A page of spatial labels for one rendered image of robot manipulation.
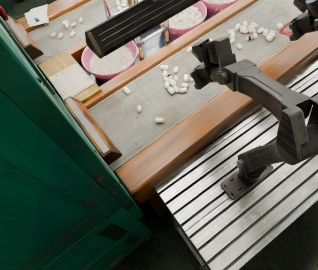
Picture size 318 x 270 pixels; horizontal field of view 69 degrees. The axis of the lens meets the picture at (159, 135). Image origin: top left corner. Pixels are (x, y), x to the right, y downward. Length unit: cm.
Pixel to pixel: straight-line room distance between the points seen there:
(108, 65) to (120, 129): 37
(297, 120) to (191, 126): 44
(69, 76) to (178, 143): 58
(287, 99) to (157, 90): 59
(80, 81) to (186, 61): 48
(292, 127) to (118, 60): 87
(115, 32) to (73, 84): 42
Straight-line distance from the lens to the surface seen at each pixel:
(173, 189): 87
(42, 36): 148
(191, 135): 84
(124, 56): 119
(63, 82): 110
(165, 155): 81
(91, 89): 103
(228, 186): 88
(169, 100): 96
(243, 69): 64
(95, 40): 71
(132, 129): 90
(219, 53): 70
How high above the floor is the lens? 150
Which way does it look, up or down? 61 degrees down
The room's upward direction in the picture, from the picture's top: 10 degrees counter-clockwise
